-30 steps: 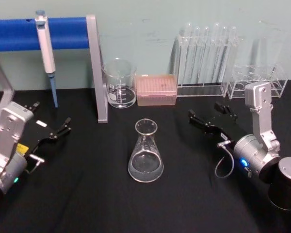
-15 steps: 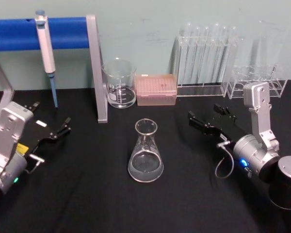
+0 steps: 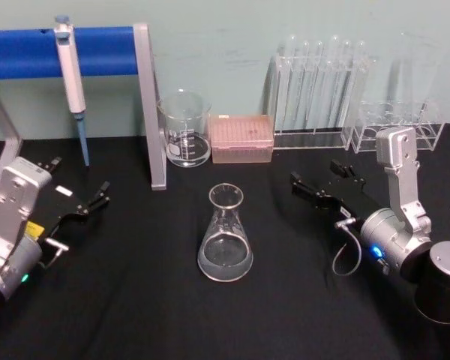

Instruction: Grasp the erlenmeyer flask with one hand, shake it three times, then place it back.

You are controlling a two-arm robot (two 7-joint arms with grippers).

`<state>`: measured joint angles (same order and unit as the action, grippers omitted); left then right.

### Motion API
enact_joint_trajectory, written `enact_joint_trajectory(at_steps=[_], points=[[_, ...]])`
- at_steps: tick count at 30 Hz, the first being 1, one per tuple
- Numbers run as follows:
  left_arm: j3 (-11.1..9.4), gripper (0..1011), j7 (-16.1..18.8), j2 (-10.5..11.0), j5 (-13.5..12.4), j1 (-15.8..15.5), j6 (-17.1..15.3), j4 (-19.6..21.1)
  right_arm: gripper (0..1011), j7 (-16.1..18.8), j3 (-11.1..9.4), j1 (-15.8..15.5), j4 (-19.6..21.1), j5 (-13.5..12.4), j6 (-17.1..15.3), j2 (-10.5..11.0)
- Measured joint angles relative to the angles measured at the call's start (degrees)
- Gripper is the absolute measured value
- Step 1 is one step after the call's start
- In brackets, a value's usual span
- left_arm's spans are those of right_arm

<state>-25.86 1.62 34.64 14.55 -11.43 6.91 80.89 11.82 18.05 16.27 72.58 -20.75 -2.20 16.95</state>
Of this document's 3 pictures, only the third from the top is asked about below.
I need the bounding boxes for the pink pipette tip box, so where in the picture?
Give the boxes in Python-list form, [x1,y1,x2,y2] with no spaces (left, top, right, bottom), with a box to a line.
[208,113,275,165]

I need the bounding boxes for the clear glass conical flask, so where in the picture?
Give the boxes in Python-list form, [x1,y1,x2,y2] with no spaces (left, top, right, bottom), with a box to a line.
[196,182,256,284]

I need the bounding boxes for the left gripper cable with plug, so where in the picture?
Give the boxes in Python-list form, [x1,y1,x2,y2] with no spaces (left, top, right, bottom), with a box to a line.
[40,237,71,270]

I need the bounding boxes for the white and blue pipette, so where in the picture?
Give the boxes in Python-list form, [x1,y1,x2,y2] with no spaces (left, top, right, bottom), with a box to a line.
[53,14,92,167]

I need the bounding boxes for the clear glass beaker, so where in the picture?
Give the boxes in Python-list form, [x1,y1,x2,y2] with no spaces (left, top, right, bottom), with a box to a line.
[157,89,212,169]

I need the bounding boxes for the clear acrylic rack round holes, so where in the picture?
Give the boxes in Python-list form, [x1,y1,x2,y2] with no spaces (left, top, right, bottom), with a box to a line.
[340,98,446,155]

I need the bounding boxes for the clear glass test tube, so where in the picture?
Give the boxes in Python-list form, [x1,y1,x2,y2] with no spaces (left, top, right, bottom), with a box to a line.
[339,39,355,129]
[310,39,326,132]
[286,33,302,133]
[298,39,313,133]
[326,34,343,131]

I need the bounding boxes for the blue and grey pipette stand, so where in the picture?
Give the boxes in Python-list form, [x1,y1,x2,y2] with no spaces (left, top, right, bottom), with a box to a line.
[0,22,169,193]

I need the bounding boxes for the right gripper cable with plug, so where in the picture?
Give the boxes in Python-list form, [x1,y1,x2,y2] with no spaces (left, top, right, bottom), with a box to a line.
[331,218,365,278]

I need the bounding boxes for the gripper cable with plug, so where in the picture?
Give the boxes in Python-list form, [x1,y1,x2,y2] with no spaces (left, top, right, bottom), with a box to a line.
[40,237,71,270]
[331,218,365,278]

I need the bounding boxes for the black table cloth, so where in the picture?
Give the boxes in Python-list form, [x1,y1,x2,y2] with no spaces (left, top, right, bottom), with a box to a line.
[0,121,450,360]

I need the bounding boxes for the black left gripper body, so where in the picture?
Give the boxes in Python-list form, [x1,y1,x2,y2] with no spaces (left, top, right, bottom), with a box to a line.
[25,174,94,241]

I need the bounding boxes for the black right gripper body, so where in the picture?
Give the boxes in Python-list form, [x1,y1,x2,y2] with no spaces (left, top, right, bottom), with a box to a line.
[317,178,390,229]

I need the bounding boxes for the clear acrylic test tube rack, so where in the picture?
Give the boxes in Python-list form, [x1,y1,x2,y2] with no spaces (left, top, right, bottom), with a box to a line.
[267,53,373,152]

